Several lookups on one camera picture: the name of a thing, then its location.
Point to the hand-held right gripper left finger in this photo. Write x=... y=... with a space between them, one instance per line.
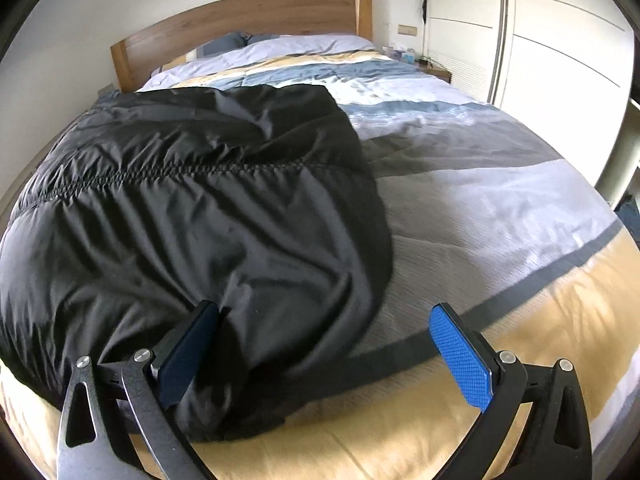
x=187 y=355

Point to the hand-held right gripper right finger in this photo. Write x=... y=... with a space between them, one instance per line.
x=460 y=355

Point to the black puffer jacket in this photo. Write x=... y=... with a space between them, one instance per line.
x=200 y=210

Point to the bed with striped duvet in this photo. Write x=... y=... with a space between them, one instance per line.
x=475 y=200

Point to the grey-blue cloth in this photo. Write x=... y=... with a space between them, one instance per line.
x=107 y=92

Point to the wooden nightstand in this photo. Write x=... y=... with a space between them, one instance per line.
x=440 y=72

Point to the tissue box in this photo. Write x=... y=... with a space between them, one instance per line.
x=409 y=55

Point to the white wardrobe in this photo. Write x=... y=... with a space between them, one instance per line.
x=550 y=60

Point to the striped pillow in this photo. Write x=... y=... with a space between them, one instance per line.
x=220 y=46

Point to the blue pillow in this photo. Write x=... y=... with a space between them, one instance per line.
x=262 y=40

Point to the wooden headboard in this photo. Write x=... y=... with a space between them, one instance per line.
x=250 y=15

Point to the beige post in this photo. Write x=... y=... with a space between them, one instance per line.
x=620 y=155

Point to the beige wall switch plate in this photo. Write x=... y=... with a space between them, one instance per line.
x=407 y=30

